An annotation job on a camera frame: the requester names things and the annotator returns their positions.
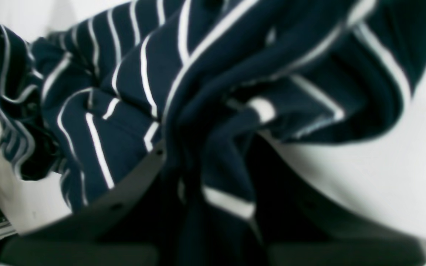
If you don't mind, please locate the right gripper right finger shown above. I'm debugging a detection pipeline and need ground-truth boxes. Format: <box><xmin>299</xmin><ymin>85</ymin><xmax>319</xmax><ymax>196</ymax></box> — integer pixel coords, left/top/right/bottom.
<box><xmin>254</xmin><ymin>136</ymin><xmax>426</xmax><ymax>266</ymax></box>

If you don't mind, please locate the navy white striped t-shirt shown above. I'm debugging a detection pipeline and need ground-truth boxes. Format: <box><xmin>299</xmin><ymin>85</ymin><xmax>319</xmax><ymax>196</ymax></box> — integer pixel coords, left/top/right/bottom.
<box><xmin>0</xmin><ymin>0</ymin><xmax>426</xmax><ymax>266</ymax></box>

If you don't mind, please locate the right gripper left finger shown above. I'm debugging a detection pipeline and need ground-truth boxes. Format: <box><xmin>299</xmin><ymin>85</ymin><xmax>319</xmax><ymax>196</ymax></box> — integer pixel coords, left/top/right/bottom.
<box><xmin>0</xmin><ymin>144</ymin><xmax>163</xmax><ymax>266</ymax></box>

